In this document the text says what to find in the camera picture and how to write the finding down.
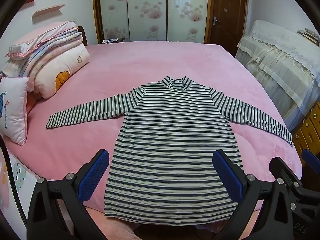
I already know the dark wooden headboard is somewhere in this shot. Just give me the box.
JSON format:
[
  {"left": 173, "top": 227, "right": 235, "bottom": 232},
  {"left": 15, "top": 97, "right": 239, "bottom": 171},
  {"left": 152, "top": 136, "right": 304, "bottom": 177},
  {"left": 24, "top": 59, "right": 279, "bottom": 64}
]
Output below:
[{"left": 77, "top": 26, "right": 88, "bottom": 47}]

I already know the pink bed blanket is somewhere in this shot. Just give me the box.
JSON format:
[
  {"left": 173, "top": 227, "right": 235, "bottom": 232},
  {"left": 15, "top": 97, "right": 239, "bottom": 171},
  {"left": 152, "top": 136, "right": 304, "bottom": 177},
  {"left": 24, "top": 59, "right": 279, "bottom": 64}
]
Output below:
[{"left": 0, "top": 41, "right": 304, "bottom": 240}]

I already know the yellow drawer cabinet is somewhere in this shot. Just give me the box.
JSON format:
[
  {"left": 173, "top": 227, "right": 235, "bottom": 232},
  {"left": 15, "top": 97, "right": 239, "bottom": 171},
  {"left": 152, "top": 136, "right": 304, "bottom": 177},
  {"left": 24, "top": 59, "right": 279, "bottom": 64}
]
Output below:
[{"left": 291, "top": 109, "right": 320, "bottom": 165}]

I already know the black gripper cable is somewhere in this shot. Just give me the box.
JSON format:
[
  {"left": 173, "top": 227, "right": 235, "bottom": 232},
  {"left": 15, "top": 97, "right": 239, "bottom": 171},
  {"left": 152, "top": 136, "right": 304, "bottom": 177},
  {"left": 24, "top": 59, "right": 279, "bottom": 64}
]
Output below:
[{"left": 0, "top": 137, "right": 28, "bottom": 230}]

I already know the floral sliding-door wardrobe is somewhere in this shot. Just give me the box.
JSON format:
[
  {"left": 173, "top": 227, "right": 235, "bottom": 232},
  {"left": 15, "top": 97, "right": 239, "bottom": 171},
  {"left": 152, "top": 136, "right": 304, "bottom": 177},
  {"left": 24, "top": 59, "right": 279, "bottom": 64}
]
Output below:
[{"left": 92, "top": 0, "right": 212, "bottom": 44}]

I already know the cream lace-covered furniture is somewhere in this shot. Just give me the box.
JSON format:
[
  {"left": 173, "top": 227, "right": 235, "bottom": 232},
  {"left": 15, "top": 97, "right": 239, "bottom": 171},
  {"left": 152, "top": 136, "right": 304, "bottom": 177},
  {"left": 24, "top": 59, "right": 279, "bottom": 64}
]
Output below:
[{"left": 235, "top": 19, "right": 320, "bottom": 130}]

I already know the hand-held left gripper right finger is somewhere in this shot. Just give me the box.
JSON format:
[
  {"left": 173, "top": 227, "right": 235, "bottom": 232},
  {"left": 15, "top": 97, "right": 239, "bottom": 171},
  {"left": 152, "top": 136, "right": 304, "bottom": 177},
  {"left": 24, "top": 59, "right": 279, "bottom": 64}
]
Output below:
[{"left": 212, "top": 149, "right": 295, "bottom": 240}]

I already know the stack of books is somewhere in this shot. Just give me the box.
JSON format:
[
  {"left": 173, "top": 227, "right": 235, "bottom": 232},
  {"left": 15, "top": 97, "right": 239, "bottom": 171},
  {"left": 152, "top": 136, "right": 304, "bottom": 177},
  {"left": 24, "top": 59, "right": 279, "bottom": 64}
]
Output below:
[{"left": 297, "top": 27, "right": 320, "bottom": 47}]

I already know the wooden wall shelf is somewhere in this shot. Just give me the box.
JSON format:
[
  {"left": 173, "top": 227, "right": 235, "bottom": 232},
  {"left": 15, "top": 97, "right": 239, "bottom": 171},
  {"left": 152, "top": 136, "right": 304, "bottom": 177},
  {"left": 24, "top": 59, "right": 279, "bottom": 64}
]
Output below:
[{"left": 32, "top": 4, "right": 66, "bottom": 19}]

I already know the striped long-sleeve shirt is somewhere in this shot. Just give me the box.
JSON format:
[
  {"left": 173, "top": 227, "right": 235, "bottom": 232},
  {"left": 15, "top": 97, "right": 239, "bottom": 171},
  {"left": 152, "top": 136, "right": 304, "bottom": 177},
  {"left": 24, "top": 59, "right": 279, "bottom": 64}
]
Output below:
[{"left": 46, "top": 75, "right": 294, "bottom": 227}]

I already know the white embroidered cushion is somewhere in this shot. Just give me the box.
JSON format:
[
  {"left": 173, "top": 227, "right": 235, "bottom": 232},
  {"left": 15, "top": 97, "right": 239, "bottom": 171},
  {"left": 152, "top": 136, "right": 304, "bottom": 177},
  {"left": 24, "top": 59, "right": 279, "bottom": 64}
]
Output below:
[{"left": 0, "top": 76, "right": 30, "bottom": 146}]

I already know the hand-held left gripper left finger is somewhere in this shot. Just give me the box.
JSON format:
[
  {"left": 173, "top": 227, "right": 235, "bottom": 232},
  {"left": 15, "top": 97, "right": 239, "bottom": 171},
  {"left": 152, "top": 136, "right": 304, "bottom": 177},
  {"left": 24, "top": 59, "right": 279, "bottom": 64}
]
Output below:
[{"left": 26, "top": 149, "right": 115, "bottom": 240}]

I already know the polka dot bed sheet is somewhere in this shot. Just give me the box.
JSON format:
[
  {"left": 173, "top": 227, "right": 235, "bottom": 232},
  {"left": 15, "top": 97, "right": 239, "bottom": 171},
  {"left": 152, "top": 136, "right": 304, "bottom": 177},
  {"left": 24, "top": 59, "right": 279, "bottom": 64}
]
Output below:
[{"left": 9, "top": 154, "right": 37, "bottom": 220}]

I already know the brown wooden door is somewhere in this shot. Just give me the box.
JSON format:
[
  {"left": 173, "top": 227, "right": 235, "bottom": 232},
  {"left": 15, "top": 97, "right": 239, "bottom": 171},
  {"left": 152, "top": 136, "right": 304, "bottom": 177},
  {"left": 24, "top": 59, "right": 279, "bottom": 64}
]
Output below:
[{"left": 209, "top": 0, "right": 248, "bottom": 57}]

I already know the folded pastel striped blanket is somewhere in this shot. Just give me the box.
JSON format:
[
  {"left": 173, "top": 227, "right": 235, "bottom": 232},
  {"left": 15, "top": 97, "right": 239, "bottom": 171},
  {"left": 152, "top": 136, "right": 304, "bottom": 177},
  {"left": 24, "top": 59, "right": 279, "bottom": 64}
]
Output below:
[{"left": 0, "top": 27, "right": 84, "bottom": 78}]

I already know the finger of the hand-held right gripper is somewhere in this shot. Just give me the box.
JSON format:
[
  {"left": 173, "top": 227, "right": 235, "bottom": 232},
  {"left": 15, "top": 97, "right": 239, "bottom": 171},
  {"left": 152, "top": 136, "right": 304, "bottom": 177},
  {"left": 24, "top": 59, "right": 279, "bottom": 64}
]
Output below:
[
  {"left": 269, "top": 157, "right": 304, "bottom": 189},
  {"left": 301, "top": 149, "right": 320, "bottom": 167}
]

